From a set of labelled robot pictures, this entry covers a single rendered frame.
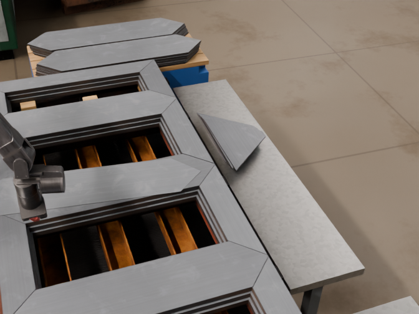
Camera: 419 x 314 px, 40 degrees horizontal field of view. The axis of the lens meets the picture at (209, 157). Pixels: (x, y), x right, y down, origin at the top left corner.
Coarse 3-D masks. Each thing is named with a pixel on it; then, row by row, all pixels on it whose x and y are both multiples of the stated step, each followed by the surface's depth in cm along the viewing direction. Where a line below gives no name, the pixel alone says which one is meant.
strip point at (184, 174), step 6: (174, 162) 199; (180, 162) 199; (174, 168) 196; (180, 168) 196; (186, 168) 196; (192, 168) 196; (180, 174) 194; (186, 174) 194; (192, 174) 194; (180, 180) 191; (186, 180) 192; (180, 186) 189
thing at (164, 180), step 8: (152, 160) 199; (160, 160) 199; (168, 160) 200; (152, 168) 196; (160, 168) 196; (168, 168) 196; (152, 176) 193; (160, 176) 193; (168, 176) 193; (160, 184) 189; (168, 184) 190; (176, 184) 190; (160, 192) 187; (168, 192) 187; (176, 192) 187
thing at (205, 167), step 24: (24, 96) 234; (48, 96) 237; (144, 120) 221; (48, 144) 211; (168, 144) 214; (192, 192) 190; (48, 216) 176; (72, 216) 179; (96, 216) 181; (120, 216) 184; (216, 240) 177; (168, 312) 151; (192, 312) 154; (216, 312) 156; (264, 312) 151
